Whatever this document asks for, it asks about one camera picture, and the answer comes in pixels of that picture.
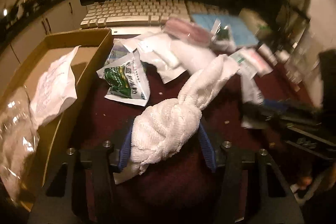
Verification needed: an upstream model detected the white knotted towel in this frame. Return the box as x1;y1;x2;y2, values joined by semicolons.
114;55;239;184

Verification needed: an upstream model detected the green white snack packet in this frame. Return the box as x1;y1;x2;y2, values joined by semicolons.
97;50;150;107

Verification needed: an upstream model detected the white green-print sachet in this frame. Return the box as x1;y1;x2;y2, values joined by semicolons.
230;48;273;79

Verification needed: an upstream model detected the white foam sheet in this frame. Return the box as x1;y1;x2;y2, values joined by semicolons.
170;40;217;75

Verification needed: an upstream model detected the white red-print packet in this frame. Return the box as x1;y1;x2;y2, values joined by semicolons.
30;46;79;129

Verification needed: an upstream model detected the white plastic mailer bag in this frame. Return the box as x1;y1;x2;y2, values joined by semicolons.
121;32;186;84

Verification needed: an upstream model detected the crinkled clear plastic bag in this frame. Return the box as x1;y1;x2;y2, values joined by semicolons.
1;87;39;203

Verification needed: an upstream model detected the blue floral wipes packet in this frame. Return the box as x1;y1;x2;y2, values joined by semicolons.
104;39;129;65

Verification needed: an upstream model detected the cardboard box tray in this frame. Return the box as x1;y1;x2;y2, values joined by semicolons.
1;28;113;211

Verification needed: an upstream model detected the blue paper booklet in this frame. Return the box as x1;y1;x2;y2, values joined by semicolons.
191;14;259;48

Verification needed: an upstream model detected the green white medicine box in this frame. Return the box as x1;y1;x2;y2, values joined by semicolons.
239;8;272;39

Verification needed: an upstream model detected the beige computer keyboard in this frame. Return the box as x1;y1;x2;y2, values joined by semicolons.
80;0;228;29

